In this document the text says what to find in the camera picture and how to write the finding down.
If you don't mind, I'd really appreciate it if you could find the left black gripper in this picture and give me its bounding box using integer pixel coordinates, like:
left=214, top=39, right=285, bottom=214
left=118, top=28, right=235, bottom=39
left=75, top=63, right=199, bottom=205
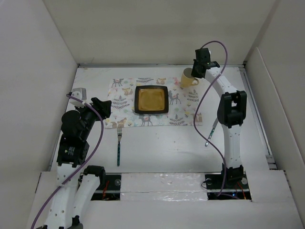
left=75, top=97, right=111, bottom=139

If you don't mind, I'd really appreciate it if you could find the yellow ceramic mug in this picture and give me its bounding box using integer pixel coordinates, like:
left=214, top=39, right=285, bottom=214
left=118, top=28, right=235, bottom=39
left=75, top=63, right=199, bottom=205
left=180, top=68, right=199, bottom=88

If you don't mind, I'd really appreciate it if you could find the fork with teal handle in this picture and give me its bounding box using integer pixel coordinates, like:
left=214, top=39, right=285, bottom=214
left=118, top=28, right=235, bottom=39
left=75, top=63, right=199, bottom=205
left=117, top=127, right=122, bottom=167

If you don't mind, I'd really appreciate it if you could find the animal print cloth placemat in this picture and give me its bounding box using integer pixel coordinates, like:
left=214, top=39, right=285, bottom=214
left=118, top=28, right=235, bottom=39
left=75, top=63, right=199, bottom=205
left=105, top=77, right=202, bottom=129

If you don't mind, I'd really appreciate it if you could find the square black yellow plate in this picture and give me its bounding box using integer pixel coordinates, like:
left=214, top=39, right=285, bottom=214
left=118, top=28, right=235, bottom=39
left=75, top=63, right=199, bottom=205
left=134, top=85, right=169, bottom=115

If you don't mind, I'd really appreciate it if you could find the knife with blue handle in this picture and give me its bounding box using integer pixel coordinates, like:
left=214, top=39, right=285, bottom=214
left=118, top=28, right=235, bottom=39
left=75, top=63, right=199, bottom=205
left=205, top=118, right=218, bottom=147

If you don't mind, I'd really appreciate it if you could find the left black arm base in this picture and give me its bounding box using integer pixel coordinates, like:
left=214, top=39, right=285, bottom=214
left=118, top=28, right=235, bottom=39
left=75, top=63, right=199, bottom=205
left=91, top=173, right=122, bottom=201

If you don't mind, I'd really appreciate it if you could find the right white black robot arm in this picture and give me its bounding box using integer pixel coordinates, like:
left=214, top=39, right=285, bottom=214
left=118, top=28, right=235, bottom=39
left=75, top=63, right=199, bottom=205
left=192, top=48, right=247, bottom=188

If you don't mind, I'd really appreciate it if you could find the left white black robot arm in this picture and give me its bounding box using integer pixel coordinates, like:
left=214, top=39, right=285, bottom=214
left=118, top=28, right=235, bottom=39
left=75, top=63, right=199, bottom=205
left=31, top=95, right=112, bottom=229

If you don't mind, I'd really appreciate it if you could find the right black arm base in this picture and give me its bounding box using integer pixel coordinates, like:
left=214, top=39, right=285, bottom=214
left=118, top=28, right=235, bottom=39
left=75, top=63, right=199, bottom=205
left=201, top=166, right=252, bottom=200

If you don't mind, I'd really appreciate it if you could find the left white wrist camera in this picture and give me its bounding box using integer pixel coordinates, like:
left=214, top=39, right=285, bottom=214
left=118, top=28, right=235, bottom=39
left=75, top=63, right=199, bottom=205
left=69, top=88, right=87, bottom=107

